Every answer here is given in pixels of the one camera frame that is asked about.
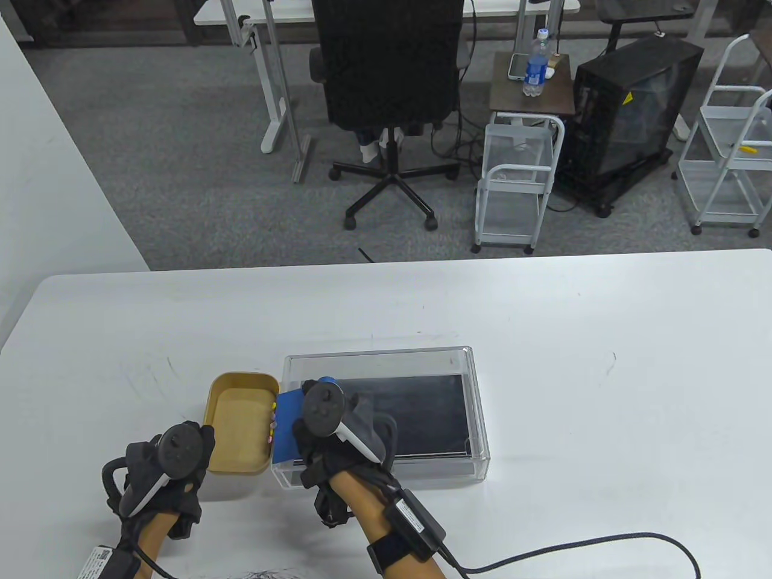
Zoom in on person's right hand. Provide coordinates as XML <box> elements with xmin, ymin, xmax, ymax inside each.
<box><xmin>293</xmin><ymin>380</ymin><xmax>402</xmax><ymax>528</ymax></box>

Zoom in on person's left forearm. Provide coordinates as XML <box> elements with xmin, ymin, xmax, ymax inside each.
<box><xmin>130</xmin><ymin>513</ymin><xmax>179</xmax><ymax>579</ymax></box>

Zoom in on white label tag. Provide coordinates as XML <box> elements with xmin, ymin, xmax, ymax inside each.
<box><xmin>78</xmin><ymin>546</ymin><xmax>115</xmax><ymax>579</ymax></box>

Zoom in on black computer tower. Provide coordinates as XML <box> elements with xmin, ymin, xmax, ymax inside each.
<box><xmin>555</xmin><ymin>33</ymin><xmax>705</xmax><ymax>218</ymax></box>

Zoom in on white wire mesh cart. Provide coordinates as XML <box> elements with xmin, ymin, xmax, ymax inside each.
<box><xmin>672</xmin><ymin>33</ymin><xmax>772</xmax><ymax>237</ymax></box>

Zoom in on person's right forearm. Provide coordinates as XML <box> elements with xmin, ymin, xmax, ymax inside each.
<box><xmin>329</xmin><ymin>469</ymin><xmax>447</xmax><ymax>579</ymax></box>

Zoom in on black wrist sensor box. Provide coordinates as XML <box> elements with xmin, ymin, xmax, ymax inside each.
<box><xmin>384</xmin><ymin>489</ymin><xmax>447</xmax><ymax>562</ymax></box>
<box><xmin>106</xmin><ymin>552</ymin><xmax>142</xmax><ymax>579</ymax></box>

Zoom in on person's left hand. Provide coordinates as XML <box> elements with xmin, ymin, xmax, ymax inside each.
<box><xmin>107</xmin><ymin>420</ymin><xmax>216</xmax><ymax>539</ymax></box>

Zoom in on white cart with brown top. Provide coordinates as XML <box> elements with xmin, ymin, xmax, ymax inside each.
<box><xmin>472</xmin><ymin>51</ymin><xmax>577</xmax><ymax>254</ymax></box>

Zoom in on black left wrist sensor box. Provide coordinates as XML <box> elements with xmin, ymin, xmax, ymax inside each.
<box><xmin>106</xmin><ymin>552</ymin><xmax>142</xmax><ymax>579</ymax></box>

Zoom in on tan bento box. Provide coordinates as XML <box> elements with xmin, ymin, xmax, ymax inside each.
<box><xmin>205</xmin><ymin>372</ymin><xmax>281</xmax><ymax>477</ymax></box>

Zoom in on black left hand controller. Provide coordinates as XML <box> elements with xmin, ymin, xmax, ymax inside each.
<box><xmin>101</xmin><ymin>422</ymin><xmax>204</xmax><ymax>519</ymax></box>

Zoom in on black drawer liner mat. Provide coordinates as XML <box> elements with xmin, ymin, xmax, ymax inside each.
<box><xmin>338</xmin><ymin>374</ymin><xmax>471</xmax><ymax>459</ymax></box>

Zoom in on clear drawer organizer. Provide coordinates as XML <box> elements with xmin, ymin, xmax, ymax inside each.
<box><xmin>270</xmin><ymin>346</ymin><xmax>490</xmax><ymax>490</ymax></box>

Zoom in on black right hand controller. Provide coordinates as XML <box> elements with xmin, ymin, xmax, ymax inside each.
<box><xmin>300</xmin><ymin>380</ymin><xmax>399</xmax><ymax>468</ymax></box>

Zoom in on black office chair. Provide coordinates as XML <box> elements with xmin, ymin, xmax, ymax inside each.
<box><xmin>309</xmin><ymin>0</ymin><xmax>471</xmax><ymax>231</ymax></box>

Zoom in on blue scraper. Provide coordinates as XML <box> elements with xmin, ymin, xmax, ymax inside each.
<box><xmin>271</xmin><ymin>377</ymin><xmax>338</xmax><ymax>465</ymax></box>

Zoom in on black right wrist sensor box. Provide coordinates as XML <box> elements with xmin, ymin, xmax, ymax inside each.
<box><xmin>384</xmin><ymin>489</ymin><xmax>447</xmax><ymax>562</ymax></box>

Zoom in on white desk with metal legs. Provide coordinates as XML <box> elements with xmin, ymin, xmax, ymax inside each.
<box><xmin>193</xmin><ymin>0</ymin><xmax>581</xmax><ymax>183</ymax></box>

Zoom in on black desk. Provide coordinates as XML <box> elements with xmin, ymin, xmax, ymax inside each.
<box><xmin>594</xmin><ymin>0</ymin><xmax>712</xmax><ymax>52</ymax></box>

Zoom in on clear water bottle blue label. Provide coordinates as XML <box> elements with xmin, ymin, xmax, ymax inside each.
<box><xmin>522</xmin><ymin>28</ymin><xmax>553</xmax><ymax>97</ymax></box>

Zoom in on black floor cables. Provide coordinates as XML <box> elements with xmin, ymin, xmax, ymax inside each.
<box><xmin>431</xmin><ymin>90</ymin><xmax>483</xmax><ymax>166</ymax></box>

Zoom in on black hand controller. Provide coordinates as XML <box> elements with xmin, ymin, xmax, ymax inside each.
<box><xmin>300</xmin><ymin>380</ymin><xmax>399</xmax><ymax>468</ymax></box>
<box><xmin>101</xmin><ymin>422</ymin><xmax>204</xmax><ymax>519</ymax></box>

